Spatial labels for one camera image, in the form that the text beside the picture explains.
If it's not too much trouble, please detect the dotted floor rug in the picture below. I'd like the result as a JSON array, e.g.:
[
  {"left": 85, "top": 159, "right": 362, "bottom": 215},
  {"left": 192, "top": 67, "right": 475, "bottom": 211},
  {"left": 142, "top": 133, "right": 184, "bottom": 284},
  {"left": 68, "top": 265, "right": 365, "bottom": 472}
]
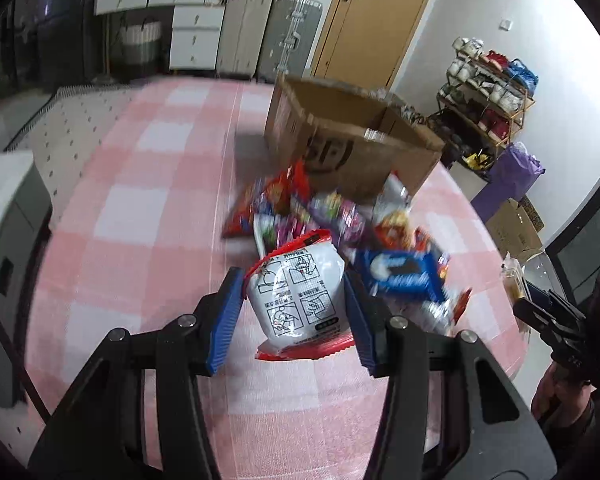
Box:
[{"left": 7, "top": 84, "right": 138, "bottom": 226}]

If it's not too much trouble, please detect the blue Oreo packet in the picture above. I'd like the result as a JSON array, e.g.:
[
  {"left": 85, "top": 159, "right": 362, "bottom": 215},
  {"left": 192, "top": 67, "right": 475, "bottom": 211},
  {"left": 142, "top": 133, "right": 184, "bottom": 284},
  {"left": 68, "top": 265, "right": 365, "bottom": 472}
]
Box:
[{"left": 353, "top": 249, "right": 446, "bottom": 304}]

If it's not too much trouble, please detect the white noodle snack bag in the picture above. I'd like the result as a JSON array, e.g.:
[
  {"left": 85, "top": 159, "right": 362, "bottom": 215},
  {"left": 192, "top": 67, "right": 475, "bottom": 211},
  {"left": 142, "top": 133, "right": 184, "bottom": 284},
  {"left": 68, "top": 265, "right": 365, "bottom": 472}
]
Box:
[{"left": 372, "top": 172, "right": 413, "bottom": 250}]

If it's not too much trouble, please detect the black refrigerator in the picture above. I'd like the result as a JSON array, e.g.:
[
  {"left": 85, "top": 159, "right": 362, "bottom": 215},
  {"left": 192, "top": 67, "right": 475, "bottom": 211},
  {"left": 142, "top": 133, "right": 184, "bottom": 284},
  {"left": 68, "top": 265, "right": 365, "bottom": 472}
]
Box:
[{"left": 0, "top": 0, "right": 102, "bottom": 99}]

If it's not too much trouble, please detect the pink plaid tablecloth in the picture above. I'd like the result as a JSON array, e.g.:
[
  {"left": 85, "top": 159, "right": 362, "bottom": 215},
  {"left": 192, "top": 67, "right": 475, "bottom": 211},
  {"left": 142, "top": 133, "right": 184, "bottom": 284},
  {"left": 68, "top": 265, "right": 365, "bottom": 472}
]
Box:
[{"left": 24, "top": 77, "right": 527, "bottom": 480}]

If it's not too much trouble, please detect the silver suitcase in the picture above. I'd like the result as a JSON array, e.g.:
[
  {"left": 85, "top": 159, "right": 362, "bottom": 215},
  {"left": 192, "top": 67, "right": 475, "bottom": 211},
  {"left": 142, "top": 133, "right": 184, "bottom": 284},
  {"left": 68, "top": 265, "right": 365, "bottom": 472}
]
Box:
[{"left": 257, "top": 0, "right": 323, "bottom": 82}]

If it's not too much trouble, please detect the wooden door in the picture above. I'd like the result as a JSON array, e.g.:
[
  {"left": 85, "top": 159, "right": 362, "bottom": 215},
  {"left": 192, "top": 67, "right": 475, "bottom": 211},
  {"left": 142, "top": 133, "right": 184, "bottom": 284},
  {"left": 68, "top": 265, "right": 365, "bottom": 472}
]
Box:
[{"left": 310, "top": 0, "right": 428, "bottom": 89}]

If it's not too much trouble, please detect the cream sandwich cracker packet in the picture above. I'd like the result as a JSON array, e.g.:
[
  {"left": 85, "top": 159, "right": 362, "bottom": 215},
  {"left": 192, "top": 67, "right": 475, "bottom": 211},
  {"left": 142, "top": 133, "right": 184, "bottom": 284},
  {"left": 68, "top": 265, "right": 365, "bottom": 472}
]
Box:
[{"left": 413, "top": 288, "right": 471, "bottom": 336}]

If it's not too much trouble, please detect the beige suitcase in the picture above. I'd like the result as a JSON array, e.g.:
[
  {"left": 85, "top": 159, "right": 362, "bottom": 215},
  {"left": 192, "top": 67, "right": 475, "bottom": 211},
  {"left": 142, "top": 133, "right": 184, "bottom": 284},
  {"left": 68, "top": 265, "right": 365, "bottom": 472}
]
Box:
[{"left": 216, "top": 0, "right": 273, "bottom": 79}]

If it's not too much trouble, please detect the red triangular snack bag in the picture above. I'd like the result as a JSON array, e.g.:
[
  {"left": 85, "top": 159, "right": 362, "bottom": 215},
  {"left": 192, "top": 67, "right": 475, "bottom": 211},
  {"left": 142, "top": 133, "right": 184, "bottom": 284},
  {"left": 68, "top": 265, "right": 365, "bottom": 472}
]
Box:
[{"left": 222, "top": 160, "right": 311, "bottom": 237}]

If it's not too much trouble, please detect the SF cardboard box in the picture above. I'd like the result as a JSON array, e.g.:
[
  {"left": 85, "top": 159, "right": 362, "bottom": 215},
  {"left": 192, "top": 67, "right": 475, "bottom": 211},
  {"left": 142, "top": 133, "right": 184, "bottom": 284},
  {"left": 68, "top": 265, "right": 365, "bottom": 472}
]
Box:
[{"left": 264, "top": 75, "right": 444, "bottom": 202}]

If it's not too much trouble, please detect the white side table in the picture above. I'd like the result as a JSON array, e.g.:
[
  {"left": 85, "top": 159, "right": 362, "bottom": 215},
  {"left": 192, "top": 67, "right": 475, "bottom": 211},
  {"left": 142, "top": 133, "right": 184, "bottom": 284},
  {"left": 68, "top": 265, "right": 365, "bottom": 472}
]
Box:
[{"left": 0, "top": 151, "right": 52, "bottom": 408}]

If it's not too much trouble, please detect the woven laundry basket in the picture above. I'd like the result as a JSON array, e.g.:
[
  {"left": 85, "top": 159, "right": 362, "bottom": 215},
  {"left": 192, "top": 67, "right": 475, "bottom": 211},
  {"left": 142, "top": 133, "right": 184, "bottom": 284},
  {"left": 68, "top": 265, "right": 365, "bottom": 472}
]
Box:
[{"left": 120, "top": 21, "right": 162, "bottom": 66}]

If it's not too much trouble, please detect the white drawer desk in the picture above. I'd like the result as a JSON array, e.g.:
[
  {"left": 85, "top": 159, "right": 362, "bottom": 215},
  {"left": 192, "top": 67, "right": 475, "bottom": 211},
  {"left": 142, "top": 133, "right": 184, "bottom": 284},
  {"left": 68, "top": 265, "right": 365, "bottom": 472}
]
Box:
[{"left": 94, "top": 0, "right": 225, "bottom": 70}]

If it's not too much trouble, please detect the purple candy bag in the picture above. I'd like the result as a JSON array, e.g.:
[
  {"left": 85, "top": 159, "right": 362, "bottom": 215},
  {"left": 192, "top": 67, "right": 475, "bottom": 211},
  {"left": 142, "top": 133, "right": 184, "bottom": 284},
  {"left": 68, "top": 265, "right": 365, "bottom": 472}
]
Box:
[
  {"left": 308, "top": 191, "right": 366, "bottom": 247},
  {"left": 252, "top": 205, "right": 320, "bottom": 258}
]

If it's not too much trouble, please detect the wooden shoe rack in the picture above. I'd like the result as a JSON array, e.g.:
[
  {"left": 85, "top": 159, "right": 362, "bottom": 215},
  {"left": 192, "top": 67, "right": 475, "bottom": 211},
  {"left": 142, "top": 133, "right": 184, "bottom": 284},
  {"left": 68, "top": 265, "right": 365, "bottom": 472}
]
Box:
[{"left": 436, "top": 37, "right": 540, "bottom": 169}]

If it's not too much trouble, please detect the person right hand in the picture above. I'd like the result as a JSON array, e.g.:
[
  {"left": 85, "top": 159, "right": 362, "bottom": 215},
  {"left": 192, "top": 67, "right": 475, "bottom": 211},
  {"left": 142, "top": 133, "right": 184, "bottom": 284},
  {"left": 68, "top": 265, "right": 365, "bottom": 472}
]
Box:
[{"left": 531, "top": 362, "right": 594, "bottom": 427}]

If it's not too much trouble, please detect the flat cardboard box by wall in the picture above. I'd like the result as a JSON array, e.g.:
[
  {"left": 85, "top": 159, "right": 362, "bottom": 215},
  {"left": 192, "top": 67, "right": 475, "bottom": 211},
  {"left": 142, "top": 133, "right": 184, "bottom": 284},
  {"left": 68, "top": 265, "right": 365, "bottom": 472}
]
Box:
[{"left": 486, "top": 200, "right": 543, "bottom": 264}]

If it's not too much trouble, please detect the orange chocolate pie packet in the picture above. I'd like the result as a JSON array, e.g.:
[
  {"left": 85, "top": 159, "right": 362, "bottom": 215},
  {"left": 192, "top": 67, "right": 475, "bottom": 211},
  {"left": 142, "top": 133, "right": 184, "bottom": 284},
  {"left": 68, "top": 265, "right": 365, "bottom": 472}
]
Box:
[{"left": 413, "top": 226, "right": 450, "bottom": 282}]

